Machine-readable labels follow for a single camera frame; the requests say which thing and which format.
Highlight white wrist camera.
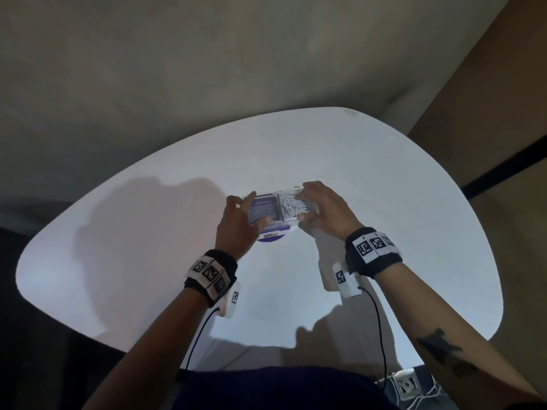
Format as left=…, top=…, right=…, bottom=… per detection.
left=218, top=281, right=243, bottom=319
left=332, top=261, right=365, bottom=299

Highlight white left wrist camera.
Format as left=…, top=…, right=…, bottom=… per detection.
left=218, top=281, right=243, bottom=319

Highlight black wristband with markers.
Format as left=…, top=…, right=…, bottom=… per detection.
left=344, top=227, right=403, bottom=280
left=183, top=249, right=239, bottom=308

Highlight round purple sticker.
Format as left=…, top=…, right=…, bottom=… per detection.
left=255, top=222, right=300, bottom=243

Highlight black left wristband with markers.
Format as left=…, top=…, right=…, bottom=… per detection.
left=183, top=249, right=239, bottom=308

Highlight white power strip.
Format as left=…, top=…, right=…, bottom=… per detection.
left=395, top=369, right=419, bottom=401

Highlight black right camera cable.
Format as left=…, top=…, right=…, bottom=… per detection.
left=358, top=286, right=388, bottom=389

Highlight black left camera cable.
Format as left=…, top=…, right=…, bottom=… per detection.
left=181, top=307, right=221, bottom=372

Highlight person's right forearm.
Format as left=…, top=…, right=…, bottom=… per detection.
left=374, top=262, right=547, bottom=410

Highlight person's right hand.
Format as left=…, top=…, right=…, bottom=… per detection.
left=295, top=180, right=364, bottom=242

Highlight person's left forearm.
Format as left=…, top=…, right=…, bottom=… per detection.
left=83, top=288, right=210, bottom=410

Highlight white cables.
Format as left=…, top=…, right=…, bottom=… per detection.
left=375, top=373, right=447, bottom=410

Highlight cluster of sorted blue clips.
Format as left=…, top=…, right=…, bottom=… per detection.
left=250, top=200, right=279, bottom=225

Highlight black bar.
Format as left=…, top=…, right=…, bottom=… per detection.
left=460, top=134, right=547, bottom=200

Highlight black camera cable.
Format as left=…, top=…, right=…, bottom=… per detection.
left=181, top=307, right=221, bottom=372
left=358, top=286, right=388, bottom=389

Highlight clear plastic two-compartment box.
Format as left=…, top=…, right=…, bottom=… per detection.
left=242, top=187, right=320, bottom=229

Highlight person's dark blue clothing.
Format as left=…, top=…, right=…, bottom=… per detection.
left=170, top=366, right=405, bottom=410

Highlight black right wristband with markers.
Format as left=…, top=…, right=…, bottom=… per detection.
left=344, top=227, right=403, bottom=280

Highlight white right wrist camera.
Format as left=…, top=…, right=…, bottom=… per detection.
left=332, top=261, right=365, bottom=299

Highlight person's left hand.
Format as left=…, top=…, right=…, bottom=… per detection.
left=214, top=191, right=272, bottom=262

